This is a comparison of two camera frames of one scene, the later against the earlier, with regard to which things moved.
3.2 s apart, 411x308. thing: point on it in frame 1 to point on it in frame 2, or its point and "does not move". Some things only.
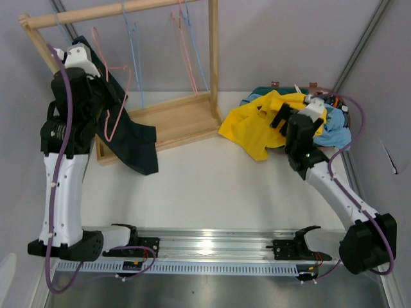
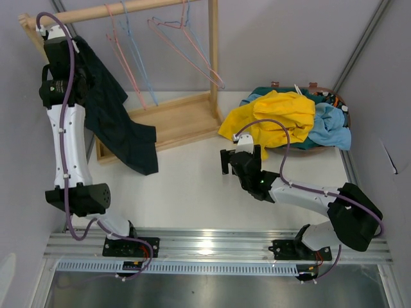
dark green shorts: (281, 90) does not move
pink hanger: (106, 68) to (115, 43)
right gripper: (286, 111) to (225, 160)
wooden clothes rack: (173, 121) does not move
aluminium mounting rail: (216, 244) does not move
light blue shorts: (334, 134) does not move
